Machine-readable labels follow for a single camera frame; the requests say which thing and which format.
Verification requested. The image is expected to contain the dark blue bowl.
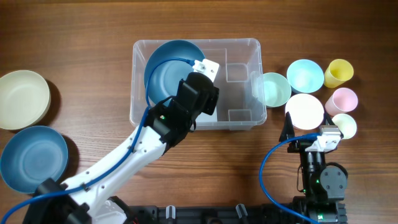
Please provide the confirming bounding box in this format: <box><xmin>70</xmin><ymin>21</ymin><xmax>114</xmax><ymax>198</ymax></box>
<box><xmin>1</xmin><ymin>126</ymin><xmax>68</xmax><ymax>194</ymax></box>
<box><xmin>144</xmin><ymin>40</ymin><xmax>205</xmax><ymax>105</ymax></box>

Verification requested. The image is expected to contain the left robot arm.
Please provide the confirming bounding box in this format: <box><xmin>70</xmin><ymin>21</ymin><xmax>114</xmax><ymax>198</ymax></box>
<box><xmin>24</xmin><ymin>72</ymin><xmax>219</xmax><ymax>223</ymax></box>

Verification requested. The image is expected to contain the yellow plastic cup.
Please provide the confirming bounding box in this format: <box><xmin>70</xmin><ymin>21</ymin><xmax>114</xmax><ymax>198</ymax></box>
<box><xmin>323</xmin><ymin>59</ymin><xmax>354</xmax><ymax>88</ymax></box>

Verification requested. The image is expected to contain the white small bowl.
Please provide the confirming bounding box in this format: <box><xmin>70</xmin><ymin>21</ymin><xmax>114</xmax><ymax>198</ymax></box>
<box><xmin>285</xmin><ymin>93</ymin><xmax>325</xmax><ymax>130</ymax></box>

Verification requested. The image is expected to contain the pink plastic cup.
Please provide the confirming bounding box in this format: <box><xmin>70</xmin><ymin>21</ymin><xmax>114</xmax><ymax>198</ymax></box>
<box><xmin>325</xmin><ymin>88</ymin><xmax>358</xmax><ymax>116</ymax></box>

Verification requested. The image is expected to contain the pale cream plastic cup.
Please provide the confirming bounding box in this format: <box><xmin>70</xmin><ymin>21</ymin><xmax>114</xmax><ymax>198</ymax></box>
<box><xmin>332</xmin><ymin>113</ymin><xmax>358</xmax><ymax>139</ymax></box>

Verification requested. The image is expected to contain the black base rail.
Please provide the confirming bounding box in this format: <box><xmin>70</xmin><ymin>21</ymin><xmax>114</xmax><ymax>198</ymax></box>
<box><xmin>124</xmin><ymin>203</ymin><xmax>347</xmax><ymax>224</ymax></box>

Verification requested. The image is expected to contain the mint green small bowl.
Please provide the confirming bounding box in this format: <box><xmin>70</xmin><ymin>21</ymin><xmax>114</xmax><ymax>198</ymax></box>
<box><xmin>262</xmin><ymin>72</ymin><xmax>292</xmax><ymax>108</ymax></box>

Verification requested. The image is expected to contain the clear plastic storage container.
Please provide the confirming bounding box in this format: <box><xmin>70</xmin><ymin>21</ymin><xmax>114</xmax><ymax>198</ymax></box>
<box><xmin>129</xmin><ymin>38</ymin><xmax>267</xmax><ymax>130</ymax></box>

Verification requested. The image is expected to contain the cream plastic bowl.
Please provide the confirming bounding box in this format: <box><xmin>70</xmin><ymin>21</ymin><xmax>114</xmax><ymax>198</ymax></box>
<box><xmin>1</xmin><ymin>70</ymin><xmax>51</xmax><ymax>130</ymax></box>

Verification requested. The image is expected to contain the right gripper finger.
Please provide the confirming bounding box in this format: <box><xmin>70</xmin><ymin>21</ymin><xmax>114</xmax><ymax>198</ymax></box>
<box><xmin>279</xmin><ymin>112</ymin><xmax>295</xmax><ymax>142</ymax></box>
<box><xmin>323</xmin><ymin>112</ymin><xmax>344</xmax><ymax>139</ymax></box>

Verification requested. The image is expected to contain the light blue small bowl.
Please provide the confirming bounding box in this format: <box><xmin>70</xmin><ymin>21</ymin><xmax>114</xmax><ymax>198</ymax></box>
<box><xmin>287</xmin><ymin>59</ymin><xmax>325</xmax><ymax>93</ymax></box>

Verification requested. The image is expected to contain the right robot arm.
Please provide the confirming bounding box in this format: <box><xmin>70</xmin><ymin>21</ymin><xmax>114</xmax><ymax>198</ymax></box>
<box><xmin>279</xmin><ymin>113</ymin><xmax>348</xmax><ymax>223</ymax></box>

